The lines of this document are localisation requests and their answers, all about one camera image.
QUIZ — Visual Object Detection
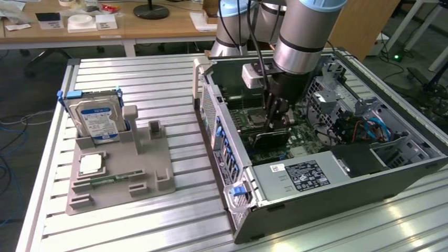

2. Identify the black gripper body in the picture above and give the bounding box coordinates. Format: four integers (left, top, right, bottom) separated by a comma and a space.
268, 72, 315, 103

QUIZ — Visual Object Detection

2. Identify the graphics card with black fan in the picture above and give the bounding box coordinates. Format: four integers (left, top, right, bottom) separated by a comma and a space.
250, 128, 292, 157

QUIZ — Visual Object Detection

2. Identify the CPU socket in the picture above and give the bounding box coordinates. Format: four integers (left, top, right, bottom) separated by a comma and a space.
247, 107, 268, 125

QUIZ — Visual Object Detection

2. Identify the green motherboard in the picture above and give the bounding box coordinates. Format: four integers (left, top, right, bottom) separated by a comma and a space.
223, 93, 334, 162

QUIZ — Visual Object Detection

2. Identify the metal disk bay cage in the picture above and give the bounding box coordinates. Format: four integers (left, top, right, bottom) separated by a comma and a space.
303, 76, 351, 123

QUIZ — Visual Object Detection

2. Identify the grey power supply unit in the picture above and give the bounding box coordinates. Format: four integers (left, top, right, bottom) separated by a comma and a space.
251, 151, 351, 208

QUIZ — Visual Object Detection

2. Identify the wooden cabinet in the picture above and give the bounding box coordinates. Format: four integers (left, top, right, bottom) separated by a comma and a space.
328, 0, 402, 60

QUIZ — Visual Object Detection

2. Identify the white paper stack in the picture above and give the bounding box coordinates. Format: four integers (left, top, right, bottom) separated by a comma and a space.
190, 12, 219, 32

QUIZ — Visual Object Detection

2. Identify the open grey PC case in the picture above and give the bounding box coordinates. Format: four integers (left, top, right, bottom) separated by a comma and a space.
192, 47, 448, 245

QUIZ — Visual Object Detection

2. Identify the wooden desk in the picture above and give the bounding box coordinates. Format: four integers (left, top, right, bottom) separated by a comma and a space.
0, 0, 316, 57

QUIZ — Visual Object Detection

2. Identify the black round lamp base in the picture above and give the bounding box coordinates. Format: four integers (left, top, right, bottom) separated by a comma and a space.
132, 0, 171, 20

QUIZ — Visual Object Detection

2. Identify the hard disk in blue caddy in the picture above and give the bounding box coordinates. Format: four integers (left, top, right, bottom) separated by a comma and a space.
56, 86, 132, 145

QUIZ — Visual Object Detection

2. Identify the green RAM stick bare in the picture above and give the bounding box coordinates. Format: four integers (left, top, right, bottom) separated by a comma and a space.
90, 174, 131, 188

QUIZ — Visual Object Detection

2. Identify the silver CPU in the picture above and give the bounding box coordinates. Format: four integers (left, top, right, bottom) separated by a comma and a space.
79, 154, 104, 176

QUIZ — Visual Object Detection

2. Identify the grey plastic parts rack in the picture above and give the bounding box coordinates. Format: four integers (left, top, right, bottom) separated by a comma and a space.
64, 104, 176, 216

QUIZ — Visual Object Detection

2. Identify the plain white box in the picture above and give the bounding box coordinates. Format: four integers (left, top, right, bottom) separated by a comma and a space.
95, 14, 119, 31

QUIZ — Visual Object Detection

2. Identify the white tape roll on box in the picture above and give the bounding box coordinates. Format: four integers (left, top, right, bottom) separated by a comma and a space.
67, 14, 99, 34

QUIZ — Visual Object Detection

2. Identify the white box with black top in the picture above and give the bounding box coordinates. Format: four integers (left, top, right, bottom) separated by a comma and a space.
35, 12, 66, 30

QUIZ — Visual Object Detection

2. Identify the light grey wrist camera box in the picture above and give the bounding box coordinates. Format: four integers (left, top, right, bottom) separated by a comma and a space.
242, 62, 271, 89

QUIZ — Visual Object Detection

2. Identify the blue data wire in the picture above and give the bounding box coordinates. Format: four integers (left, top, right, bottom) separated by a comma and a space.
363, 118, 392, 144

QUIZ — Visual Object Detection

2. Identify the white table frame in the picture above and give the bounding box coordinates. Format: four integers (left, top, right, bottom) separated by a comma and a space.
384, 0, 448, 71

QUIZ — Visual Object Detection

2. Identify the blue network cable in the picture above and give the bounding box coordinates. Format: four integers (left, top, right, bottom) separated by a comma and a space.
0, 125, 27, 226

